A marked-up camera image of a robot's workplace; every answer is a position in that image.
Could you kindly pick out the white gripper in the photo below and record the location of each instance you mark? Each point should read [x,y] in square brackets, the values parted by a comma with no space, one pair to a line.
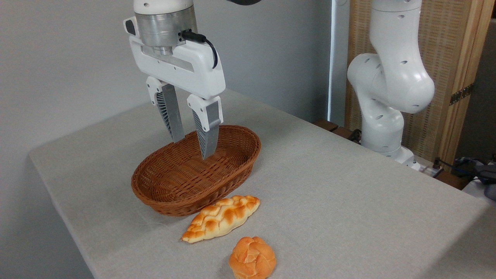
[182,69]

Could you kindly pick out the long braided bread loaf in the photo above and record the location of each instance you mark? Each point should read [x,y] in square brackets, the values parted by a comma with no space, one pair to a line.
[221,217]

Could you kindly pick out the metal screen hinge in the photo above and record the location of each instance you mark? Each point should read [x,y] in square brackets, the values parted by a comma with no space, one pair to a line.
[461,94]

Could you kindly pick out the brown wicker oval basket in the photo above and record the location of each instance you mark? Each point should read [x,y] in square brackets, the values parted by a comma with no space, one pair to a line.
[174,182]

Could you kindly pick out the grey cloth bundle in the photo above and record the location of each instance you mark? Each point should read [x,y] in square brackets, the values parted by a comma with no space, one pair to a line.
[489,182]

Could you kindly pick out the round orange bread roll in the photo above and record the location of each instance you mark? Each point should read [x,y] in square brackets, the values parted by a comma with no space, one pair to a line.
[252,257]

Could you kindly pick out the grey tablecloth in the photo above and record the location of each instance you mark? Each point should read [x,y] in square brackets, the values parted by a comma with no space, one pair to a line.
[348,209]

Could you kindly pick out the white socket box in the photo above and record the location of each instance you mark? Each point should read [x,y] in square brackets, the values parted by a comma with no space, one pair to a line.
[430,169]

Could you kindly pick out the wooden rattan folding screen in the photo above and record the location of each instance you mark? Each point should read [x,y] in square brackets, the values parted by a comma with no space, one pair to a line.
[445,46]

